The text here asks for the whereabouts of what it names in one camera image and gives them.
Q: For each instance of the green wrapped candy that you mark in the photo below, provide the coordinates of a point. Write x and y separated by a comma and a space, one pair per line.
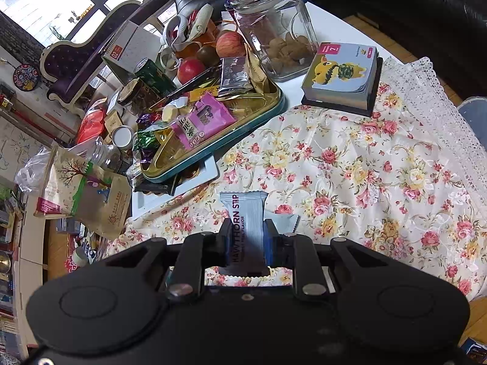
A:
146, 138

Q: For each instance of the jar with patterned lid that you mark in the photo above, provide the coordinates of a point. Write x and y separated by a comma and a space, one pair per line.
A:
135, 93

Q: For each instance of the clear plastic bag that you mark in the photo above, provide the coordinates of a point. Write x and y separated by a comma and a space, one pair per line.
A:
30, 171

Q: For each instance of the brown paper snack bag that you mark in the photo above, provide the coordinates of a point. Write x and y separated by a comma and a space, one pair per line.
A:
83, 190

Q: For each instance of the pale red apple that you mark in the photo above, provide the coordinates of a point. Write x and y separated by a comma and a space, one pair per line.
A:
230, 43

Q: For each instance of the black leather sofa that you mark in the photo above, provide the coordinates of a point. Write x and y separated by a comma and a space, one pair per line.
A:
399, 11

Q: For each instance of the white plastic gadget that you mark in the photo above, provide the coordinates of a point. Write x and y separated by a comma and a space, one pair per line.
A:
186, 26

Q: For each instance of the floral tablecloth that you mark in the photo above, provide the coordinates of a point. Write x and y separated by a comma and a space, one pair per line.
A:
361, 182

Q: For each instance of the cartoon calendar block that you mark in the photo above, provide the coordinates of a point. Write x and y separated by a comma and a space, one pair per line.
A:
342, 72

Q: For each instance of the brown kiwi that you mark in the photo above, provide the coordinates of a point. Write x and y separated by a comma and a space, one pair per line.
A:
208, 55

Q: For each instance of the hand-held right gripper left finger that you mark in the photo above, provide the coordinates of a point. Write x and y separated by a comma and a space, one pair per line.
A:
228, 245

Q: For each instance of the clear empty jar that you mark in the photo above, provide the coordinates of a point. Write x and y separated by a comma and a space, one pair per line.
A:
104, 154

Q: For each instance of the purple wrapped candy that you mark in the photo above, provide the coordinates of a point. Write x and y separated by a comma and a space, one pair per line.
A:
148, 118

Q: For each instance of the pink snack packet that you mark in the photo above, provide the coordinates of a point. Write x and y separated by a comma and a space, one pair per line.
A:
201, 121

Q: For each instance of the teal tin of candy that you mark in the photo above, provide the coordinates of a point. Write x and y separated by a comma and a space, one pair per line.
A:
262, 110

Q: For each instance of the purple chaise sofa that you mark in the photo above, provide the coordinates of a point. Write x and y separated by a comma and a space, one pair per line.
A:
83, 57

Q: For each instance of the blue stool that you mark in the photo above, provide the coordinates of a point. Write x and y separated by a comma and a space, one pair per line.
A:
473, 112

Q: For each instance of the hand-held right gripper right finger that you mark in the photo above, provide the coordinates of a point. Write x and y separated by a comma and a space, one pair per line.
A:
271, 249

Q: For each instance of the black chocolate packet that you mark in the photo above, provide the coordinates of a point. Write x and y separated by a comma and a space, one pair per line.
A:
156, 187

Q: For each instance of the white desk calendar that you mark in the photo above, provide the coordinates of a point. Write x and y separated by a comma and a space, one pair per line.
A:
133, 45

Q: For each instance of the green can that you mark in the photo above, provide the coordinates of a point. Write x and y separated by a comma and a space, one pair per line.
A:
152, 74

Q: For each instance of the round colourful wall plate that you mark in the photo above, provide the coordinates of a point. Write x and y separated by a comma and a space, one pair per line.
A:
26, 77

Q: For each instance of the white board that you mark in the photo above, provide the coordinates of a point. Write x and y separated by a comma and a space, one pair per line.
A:
190, 182

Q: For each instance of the orange snack packet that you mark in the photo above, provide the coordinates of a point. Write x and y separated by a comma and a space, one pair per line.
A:
91, 125

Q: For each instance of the silver foil packet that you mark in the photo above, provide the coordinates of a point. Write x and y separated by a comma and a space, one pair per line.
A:
234, 74

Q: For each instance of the large glass cookie jar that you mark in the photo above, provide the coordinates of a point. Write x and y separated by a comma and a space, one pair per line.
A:
274, 34

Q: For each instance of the white cabinet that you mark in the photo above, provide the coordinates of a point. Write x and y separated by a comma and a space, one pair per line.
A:
32, 273

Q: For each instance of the grey snack strip packet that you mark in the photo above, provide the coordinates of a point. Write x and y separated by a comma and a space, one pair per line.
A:
247, 213

